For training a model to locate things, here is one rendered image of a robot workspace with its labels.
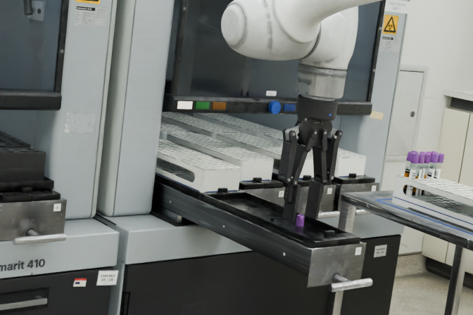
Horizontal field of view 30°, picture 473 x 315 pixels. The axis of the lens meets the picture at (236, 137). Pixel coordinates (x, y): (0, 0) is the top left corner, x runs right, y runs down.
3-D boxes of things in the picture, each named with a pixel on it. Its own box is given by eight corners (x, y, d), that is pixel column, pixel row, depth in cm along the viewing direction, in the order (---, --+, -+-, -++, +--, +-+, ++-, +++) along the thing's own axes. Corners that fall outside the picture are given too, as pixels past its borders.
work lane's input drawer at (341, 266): (106, 191, 205) (110, 153, 203) (156, 188, 213) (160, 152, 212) (324, 297, 149) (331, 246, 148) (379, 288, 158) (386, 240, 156)
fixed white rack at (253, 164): (162, 157, 217) (165, 133, 216) (196, 157, 223) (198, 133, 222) (237, 187, 194) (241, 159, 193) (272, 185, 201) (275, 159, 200)
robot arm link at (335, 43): (321, 62, 171) (272, 60, 162) (333, -18, 168) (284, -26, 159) (363, 72, 163) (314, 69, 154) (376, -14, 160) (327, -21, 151)
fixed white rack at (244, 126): (189, 132, 260) (192, 112, 259) (217, 132, 267) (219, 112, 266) (253, 154, 238) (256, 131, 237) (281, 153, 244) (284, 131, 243)
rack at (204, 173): (124, 166, 202) (127, 139, 201) (161, 164, 208) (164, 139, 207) (200, 199, 179) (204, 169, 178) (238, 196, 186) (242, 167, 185)
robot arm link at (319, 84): (288, 61, 164) (284, 93, 165) (322, 69, 157) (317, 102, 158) (323, 64, 169) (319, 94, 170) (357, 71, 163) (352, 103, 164)
